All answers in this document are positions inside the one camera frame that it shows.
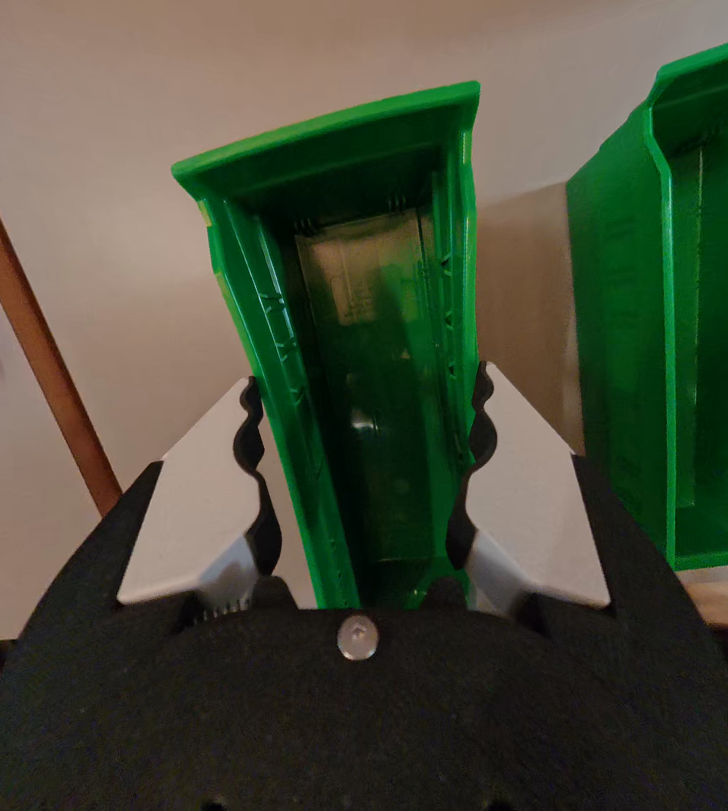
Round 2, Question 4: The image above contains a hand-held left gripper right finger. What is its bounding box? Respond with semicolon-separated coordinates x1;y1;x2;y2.
445;360;613;614

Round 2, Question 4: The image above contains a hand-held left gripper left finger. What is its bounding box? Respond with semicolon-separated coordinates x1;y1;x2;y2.
116;376;284;609

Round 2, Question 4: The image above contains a large green plastic bin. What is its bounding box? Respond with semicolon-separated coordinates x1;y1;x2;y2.
565;28;728;572

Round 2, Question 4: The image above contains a narrow green plastic bin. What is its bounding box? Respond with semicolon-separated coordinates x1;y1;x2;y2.
171;80;483;610

